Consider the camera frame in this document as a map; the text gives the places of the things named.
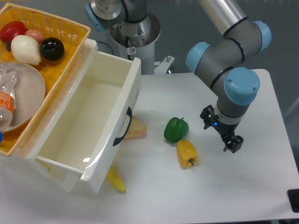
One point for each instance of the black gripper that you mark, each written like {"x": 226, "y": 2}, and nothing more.
{"x": 227, "y": 131}

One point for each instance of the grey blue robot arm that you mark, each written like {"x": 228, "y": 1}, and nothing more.
{"x": 218, "y": 67}

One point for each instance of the yellow bell pepper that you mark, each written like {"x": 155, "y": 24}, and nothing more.
{"x": 187, "y": 154}

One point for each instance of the green bell pepper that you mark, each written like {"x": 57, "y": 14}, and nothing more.
{"x": 176, "y": 129}

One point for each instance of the red bell pepper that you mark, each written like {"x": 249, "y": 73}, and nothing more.
{"x": 11, "y": 30}

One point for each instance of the toast bread slice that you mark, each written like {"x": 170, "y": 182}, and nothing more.
{"x": 137, "y": 128}

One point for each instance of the black device at edge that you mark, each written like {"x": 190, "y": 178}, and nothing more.
{"x": 293, "y": 195}

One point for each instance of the yellow banana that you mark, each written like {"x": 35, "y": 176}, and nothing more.
{"x": 115, "y": 180}

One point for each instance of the white open drawer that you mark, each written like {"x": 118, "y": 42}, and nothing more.
{"x": 115, "y": 84}

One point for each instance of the yellow woven basket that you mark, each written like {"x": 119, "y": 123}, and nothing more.
{"x": 62, "y": 42}

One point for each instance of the black round fruit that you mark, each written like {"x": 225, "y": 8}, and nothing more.
{"x": 52, "y": 49}

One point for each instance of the beige bowl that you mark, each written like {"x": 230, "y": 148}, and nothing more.
{"x": 29, "y": 91}

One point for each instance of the white drawer cabinet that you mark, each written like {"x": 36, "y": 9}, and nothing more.
{"x": 58, "y": 112}

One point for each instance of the pink peach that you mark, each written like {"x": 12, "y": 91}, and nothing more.
{"x": 35, "y": 34}

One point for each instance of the white pear-shaped fruit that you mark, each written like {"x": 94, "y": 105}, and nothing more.
{"x": 26, "y": 49}

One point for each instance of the clear plastic bottle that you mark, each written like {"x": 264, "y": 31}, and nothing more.
{"x": 7, "y": 96}

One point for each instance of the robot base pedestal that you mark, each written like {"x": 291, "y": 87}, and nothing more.
{"x": 138, "y": 40}

